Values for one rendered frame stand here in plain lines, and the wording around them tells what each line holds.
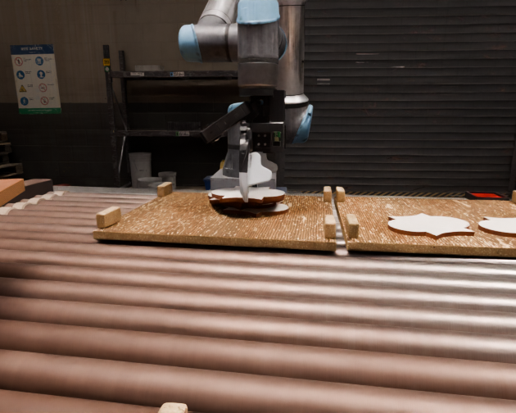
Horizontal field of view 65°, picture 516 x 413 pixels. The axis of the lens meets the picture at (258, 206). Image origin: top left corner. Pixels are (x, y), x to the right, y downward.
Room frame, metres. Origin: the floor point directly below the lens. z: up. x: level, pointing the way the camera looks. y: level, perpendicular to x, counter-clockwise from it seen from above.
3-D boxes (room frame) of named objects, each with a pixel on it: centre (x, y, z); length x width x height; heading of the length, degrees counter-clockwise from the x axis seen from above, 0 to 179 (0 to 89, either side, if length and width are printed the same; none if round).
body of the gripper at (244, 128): (0.78, -0.01, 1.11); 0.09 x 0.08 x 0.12; 81
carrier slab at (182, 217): (0.80, 0.05, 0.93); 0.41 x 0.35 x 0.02; 81
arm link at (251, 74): (0.79, 0.00, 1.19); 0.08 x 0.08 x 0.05
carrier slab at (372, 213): (0.75, -0.37, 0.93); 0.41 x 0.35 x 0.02; 83
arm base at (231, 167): (1.30, 0.04, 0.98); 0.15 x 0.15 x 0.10
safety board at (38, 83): (5.70, 3.02, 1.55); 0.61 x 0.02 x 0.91; 86
